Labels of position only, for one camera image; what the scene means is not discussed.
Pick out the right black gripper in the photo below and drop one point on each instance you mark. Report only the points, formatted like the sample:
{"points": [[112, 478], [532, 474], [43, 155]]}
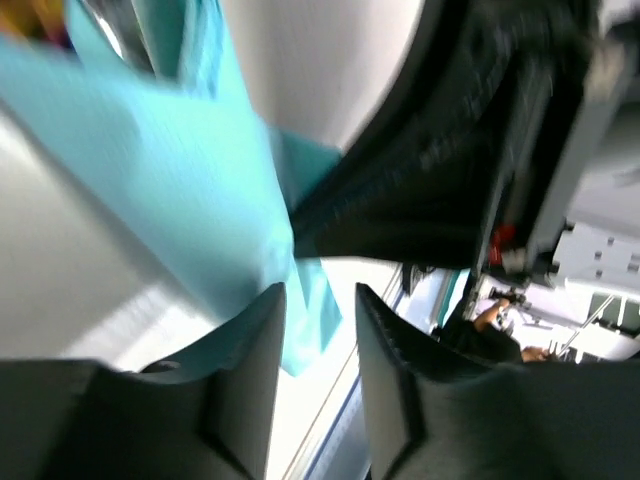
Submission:
{"points": [[475, 154]]}

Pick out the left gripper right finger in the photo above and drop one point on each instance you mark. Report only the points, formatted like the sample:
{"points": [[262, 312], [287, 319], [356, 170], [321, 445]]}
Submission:
{"points": [[431, 413]]}

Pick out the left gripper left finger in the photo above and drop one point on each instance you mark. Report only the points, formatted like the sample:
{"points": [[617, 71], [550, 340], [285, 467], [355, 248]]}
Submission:
{"points": [[204, 412]]}

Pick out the blue paper napkin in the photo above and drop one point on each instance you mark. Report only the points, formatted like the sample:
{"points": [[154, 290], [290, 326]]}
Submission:
{"points": [[187, 164]]}

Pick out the iridescent spoon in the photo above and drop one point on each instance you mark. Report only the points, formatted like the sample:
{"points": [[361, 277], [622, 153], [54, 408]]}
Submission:
{"points": [[35, 20]]}

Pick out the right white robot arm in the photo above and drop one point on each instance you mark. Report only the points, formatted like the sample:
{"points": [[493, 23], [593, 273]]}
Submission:
{"points": [[602, 247]]}

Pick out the aluminium mounting rail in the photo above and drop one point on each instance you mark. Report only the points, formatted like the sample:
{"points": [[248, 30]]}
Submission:
{"points": [[307, 405]]}

